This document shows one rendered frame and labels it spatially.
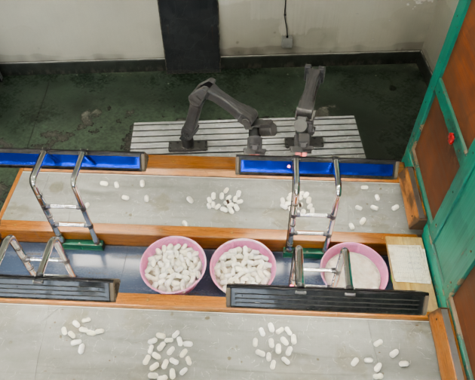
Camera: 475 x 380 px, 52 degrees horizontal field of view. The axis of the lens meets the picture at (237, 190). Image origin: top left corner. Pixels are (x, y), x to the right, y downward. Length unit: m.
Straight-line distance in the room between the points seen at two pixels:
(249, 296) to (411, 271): 0.76
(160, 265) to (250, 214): 0.45
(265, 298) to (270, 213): 0.69
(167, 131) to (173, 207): 0.58
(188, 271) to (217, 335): 0.30
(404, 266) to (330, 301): 0.57
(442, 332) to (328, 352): 0.40
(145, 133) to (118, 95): 1.40
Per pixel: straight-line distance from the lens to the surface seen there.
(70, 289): 1.66
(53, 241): 1.74
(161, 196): 2.25
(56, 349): 1.97
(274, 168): 1.89
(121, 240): 2.18
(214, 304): 1.91
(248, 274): 2.00
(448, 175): 1.98
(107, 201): 2.29
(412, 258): 2.10
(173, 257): 2.06
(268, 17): 3.96
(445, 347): 1.87
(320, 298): 1.57
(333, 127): 2.69
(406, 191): 2.24
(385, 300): 1.60
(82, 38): 4.16
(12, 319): 2.09
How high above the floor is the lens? 2.46
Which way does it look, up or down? 50 degrees down
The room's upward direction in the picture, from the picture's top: 1 degrees counter-clockwise
